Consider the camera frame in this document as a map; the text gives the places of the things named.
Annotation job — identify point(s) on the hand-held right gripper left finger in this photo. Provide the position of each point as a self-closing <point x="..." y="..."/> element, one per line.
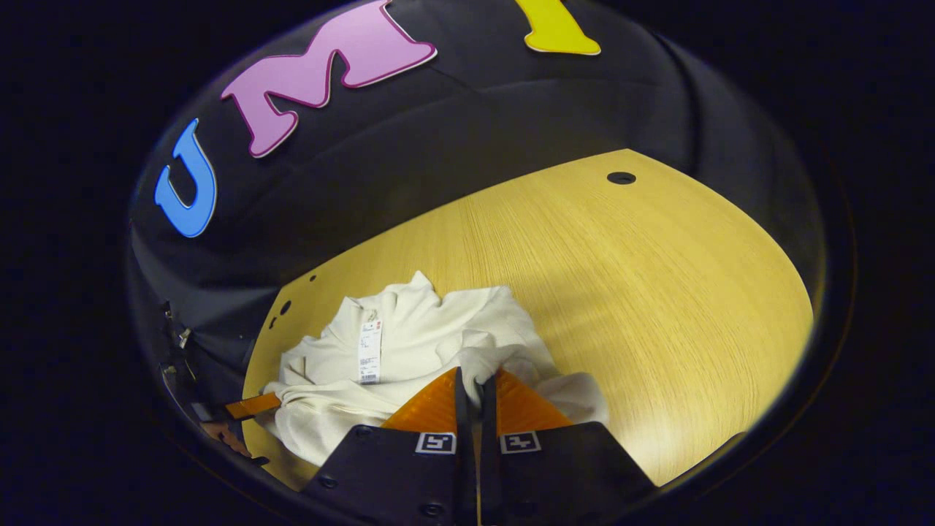
<point x="466" y="427"/>

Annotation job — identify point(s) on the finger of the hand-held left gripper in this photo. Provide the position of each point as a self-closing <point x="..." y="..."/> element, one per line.
<point x="252" y="406"/>
<point x="225" y="438"/>

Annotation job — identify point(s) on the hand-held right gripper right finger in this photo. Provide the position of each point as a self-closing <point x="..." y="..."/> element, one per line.
<point x="488" y="431"/>

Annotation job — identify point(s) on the cream white polo shirt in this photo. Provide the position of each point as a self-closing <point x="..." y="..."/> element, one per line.
<point x="424" y="329"/>

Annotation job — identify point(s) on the white paper garment tag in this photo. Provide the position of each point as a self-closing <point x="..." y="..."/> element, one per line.
<point x="369" y="351"/>

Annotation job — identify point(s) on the black backdrop cloth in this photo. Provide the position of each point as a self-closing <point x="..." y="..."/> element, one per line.
<point x="365" y="183"/>

